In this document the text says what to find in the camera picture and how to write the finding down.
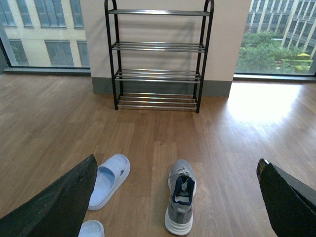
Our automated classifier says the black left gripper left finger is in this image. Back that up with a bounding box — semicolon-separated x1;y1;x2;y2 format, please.
0;155;98;237

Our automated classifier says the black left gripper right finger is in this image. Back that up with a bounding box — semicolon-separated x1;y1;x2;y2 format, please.
256;158;316;237

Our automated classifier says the light blue slide slipper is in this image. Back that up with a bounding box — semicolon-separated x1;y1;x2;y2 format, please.
88;154;130;211

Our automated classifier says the grey knit sneaker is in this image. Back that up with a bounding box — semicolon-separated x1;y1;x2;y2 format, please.
164;159;197;236

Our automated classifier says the black metal shoe rack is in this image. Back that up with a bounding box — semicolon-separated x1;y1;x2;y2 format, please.
104;0;214;113

